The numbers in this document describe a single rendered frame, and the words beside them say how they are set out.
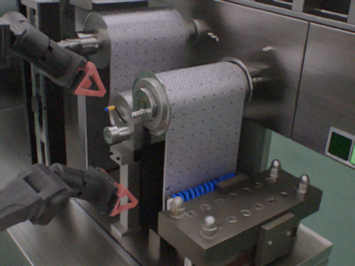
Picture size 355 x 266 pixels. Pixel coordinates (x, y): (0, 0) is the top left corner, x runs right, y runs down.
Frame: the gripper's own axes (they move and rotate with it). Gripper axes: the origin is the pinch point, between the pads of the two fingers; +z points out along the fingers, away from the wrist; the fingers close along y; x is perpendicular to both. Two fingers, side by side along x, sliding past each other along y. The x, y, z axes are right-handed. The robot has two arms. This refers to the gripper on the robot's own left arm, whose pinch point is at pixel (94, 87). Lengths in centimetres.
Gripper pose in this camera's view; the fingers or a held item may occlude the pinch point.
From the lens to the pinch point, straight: 96.5
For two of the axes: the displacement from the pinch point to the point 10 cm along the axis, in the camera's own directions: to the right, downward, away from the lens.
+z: 5.7, 4.1, 7.1
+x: 5.4, -8.4, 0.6
